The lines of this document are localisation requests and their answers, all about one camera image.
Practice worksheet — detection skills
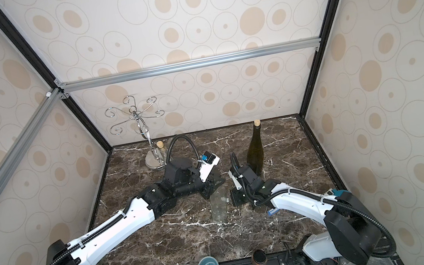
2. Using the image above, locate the horizontal aluminium rail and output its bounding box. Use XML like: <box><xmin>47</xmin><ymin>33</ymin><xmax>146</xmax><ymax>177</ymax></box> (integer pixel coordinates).
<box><xmin>60</xmin><ymin>37</ymin><xmax>321</xmax><ymax>92</ymax></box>

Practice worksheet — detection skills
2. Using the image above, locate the blue peeled label strip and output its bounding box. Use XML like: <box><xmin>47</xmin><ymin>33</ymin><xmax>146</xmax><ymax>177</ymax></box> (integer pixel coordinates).
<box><xmin>267</xmin><ymin>208</ymin><xmax>278</xmax><ymax>217</ymax></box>

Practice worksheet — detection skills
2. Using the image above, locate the clear bottle black cap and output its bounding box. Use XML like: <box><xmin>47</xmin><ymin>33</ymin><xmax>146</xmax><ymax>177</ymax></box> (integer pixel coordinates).
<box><xmin>210</xmin><ymin>186</ymin><xmax>228</xmax><ymax>223</ymax></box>

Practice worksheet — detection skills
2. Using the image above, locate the left diagonal aluminium rail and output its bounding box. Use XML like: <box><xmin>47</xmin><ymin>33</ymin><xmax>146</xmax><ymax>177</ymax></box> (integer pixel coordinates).
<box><xmin>0</xmin><ymin>88</ymin><xmax>62</xmax><ymax>195</ymax></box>

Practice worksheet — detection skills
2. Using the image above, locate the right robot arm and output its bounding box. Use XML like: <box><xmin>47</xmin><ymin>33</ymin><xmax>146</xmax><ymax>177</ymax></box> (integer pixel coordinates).
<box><xmin>229</xmin><ymin>153</ymin><xmax>397</xmax><ymax>265</ymax></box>

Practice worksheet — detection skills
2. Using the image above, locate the white teal round object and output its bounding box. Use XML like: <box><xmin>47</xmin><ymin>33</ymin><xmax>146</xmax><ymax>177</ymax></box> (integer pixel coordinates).
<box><xmin>332</xmin><ymin>189</ymin><xmax>347</xmax><ymax>197</ymax></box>

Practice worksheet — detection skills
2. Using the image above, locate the dark green wine bottle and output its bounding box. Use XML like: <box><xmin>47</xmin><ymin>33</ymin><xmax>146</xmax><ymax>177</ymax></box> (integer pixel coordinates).
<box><xmin>246</xmin><ymin>119</ymin><xmax>265</xmax><ymax>176</ymax></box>

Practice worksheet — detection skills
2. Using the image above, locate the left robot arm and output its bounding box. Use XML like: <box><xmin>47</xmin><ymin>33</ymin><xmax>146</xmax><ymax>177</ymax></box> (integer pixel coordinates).
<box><xmin>46</xmin><ymin>151</ymin><xmax>225</xmax><ymax>265</ymax></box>

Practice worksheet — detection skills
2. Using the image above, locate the small brown black cup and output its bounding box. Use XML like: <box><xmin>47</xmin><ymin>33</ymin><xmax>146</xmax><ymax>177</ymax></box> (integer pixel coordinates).
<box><xmin>251</xmin><ymin>249</ymin><xmax>268</xmax><ymax>265</ymax></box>

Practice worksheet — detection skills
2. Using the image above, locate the tall clear corked bottle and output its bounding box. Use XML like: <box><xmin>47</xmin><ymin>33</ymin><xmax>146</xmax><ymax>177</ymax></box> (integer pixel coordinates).
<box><xmin>156</xmin><ymin>140</ymin><xmax>168</xmax><ymax>165</ymax></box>

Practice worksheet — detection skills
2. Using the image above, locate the chrome glass holder stand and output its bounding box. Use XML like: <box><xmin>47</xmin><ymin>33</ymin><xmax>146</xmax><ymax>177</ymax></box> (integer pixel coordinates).
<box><xmin>104</xmin><ymin>95</ymin><xmax>165</xmax><ymax>170</ymax></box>

